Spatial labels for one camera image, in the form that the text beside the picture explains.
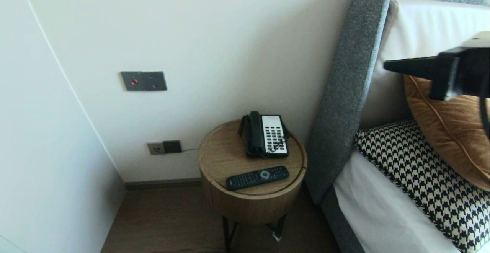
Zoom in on black TV remote control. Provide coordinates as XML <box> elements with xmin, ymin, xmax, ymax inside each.
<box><xmin>225</xmin><ymin>166</ymin><xmax>290</xmax><ymax>191</ymax></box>

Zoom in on brown velvet cushion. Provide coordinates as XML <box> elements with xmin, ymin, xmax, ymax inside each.
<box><xmin>404</xmin><ymin>75</ymin><xmax>490</xmax><ymax>191</ymax></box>

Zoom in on grey upholstered headboard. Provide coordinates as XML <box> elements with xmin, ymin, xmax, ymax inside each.
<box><xmin>304</xmin><ymin>0</ymin><xmax>490</xmax><ymax>206</ymax></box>

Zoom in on black white houndstooth pillow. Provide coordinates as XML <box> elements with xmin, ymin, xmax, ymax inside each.
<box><xmin>354</xmin><ymin>118</ymin><xmax>490</xmax><ymax>253</ymax></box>

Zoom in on white bed sheet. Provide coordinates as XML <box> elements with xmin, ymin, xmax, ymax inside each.
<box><xmin>332</xmin><ymin>150</ymin><xmax>452</xmax><ymax>253</ymax></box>

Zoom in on black white desk telephone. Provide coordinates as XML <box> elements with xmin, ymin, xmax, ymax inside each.
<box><xmin>245</xmin><ymin>112</ymin><xmax>290</xmax><ymax>158</ymax></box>

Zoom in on black telephone handset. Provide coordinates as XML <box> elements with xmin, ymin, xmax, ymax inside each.
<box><xmin>247</xmin><ymin>111</ymin><xmax>267</xmax><ymax>155</ymax></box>

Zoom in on black metal table leg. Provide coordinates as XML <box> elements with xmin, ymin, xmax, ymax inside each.
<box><xmin>222</xmin><ymin>217</ymin><xmax>238</xmax><ymax>253</ymax></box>
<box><xmin>267</xmin><ymin>215</ymin><xmax>287</xmax><ymax>241</ymax></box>

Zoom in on round wooden nightstand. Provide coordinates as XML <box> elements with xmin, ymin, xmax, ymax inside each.
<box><xmin>198</xmin><ymin>119</ymin><xmax>308</xmax><ymax>207</ymax></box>

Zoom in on black plug adapter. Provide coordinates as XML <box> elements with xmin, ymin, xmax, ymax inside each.
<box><xmin>163</xmin><ymin>140</ymin><xmax>182</xmax><ymax>154</ymax></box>

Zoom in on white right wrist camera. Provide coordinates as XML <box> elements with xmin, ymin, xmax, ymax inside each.
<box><xmin>461</xmin><ymin>31</ymin><xmax>490</xmax><ymax>49</ymax></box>

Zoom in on black curly telephone cord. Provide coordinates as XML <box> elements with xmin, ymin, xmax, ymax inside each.
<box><xmin>237</xmin><ymin>115</ymin><xmax>290</xmax><ymax>155</ymax></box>

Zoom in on grey wall socket plate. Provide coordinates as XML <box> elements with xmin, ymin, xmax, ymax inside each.
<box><xmin>142</xmin><ymin>71</ymin><xmax>167</xmax><ymax>91</ymax></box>

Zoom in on grey wall plate red button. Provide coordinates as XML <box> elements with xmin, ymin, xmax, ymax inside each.
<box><xmin>121</xmin><ymin>72</ymin><xmax>143</xmax><ymax>91</ymax></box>

